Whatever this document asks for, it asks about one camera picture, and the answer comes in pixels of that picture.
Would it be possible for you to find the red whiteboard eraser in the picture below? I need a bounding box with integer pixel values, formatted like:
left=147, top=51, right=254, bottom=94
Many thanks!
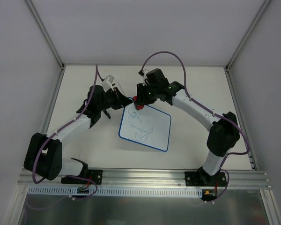
left=133, top=96, right=144, bottom=110

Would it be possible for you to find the blue framed whiteboard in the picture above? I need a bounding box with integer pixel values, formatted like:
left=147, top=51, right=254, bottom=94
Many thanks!
left=118, top=104, right=172, bottom=152

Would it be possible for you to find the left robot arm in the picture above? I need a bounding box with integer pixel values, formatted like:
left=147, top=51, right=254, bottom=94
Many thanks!
left=23, top=85, right=133, bottom=184

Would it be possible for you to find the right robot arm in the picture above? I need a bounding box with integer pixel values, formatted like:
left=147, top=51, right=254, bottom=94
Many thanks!
left=133, top=68, right=240, bottom=186

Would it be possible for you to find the left black board foot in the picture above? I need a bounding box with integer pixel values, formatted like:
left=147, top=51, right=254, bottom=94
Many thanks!
left=103, top=110, right=111, bottom=119

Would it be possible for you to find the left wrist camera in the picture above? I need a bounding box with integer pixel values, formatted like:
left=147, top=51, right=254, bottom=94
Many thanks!
left=102, top=75, right=114, bottom=92

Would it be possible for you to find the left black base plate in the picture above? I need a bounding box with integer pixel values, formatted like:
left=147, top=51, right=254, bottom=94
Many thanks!
left=61, top=169, right=103, bottom=185

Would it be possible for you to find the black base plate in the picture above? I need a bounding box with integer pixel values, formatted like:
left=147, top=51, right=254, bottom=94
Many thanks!
left=184, top=167, right=227, bottom=187
left=61, top=169, right=103, bottom=185

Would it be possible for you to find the aluminium mounting rail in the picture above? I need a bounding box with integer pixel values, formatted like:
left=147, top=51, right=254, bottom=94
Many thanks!
left=18, top=166, right=272, bottom=190

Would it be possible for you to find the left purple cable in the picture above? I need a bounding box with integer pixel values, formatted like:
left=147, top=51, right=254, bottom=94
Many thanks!
left=25, top=64, right=104, bottom=210

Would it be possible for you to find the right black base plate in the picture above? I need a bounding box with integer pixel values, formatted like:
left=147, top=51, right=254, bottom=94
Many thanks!
left=184, top=167, right=227, bottom=187

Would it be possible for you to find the white slotted cable duct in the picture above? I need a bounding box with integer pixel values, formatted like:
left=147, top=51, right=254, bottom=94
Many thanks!
left=28, top=186, right=203, bottom=198

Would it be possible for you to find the left aluminium frame post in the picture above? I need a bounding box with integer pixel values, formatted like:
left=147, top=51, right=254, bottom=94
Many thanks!
left=25, top=0, right=66, bottom=71

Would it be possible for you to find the aluminium frame post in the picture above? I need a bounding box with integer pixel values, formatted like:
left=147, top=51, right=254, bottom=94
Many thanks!
left=25, top=0, right=66, bottom=71
left=226, top=0, right=272, bottom=71

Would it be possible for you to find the right aluminium frame post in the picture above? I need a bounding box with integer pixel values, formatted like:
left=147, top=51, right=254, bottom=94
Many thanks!
left=226, top=0, right=272, bottom=71

